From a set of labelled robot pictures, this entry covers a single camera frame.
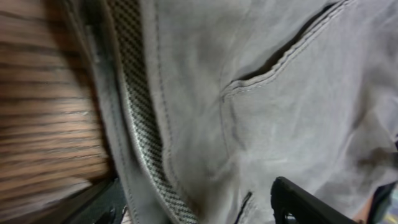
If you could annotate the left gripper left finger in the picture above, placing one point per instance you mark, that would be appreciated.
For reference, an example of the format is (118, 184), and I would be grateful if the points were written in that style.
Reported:
(103, 203)

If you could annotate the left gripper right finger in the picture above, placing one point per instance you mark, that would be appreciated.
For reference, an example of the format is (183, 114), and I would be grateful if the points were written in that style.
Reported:
(292, 204)

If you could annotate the grey shorts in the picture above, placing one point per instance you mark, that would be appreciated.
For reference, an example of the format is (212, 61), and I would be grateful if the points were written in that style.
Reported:
(206, 103)

